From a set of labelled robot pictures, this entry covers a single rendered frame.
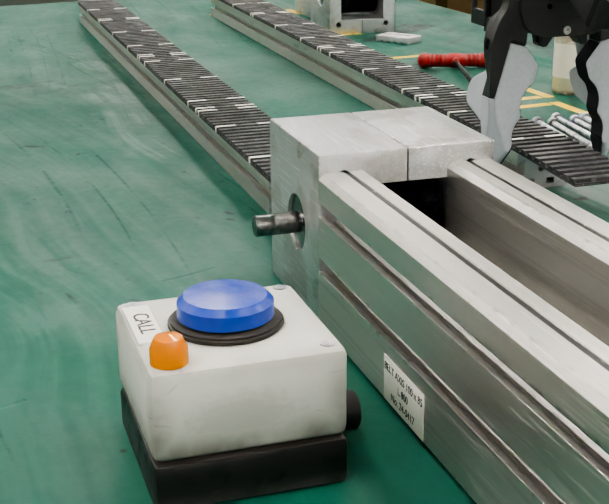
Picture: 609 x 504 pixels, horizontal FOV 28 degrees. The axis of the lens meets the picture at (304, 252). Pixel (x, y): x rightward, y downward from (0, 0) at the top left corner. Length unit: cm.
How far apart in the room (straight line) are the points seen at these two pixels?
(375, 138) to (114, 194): 30
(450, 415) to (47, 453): 17
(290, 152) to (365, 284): 12
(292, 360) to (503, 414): 8
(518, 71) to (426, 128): 19
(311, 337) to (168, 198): 41
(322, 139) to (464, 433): 22
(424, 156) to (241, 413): 22
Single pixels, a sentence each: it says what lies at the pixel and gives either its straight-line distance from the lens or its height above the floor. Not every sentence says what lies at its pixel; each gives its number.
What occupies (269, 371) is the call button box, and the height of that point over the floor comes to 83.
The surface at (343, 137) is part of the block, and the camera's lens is 66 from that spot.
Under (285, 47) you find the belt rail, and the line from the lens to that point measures 144.
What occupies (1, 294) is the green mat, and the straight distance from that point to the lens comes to 72.
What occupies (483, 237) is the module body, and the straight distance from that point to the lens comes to 61.
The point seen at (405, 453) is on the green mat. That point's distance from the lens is 52.
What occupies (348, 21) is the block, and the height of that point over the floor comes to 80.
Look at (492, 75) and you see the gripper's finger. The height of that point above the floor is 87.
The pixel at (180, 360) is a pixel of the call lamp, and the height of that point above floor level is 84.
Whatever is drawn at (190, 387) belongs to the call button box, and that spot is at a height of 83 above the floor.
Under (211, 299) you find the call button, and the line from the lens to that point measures 49.
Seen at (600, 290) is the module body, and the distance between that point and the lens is 52.
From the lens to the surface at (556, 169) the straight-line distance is 84.
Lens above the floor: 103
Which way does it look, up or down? 19 degrees down
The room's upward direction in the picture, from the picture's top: 1 degrees counter-clockwise
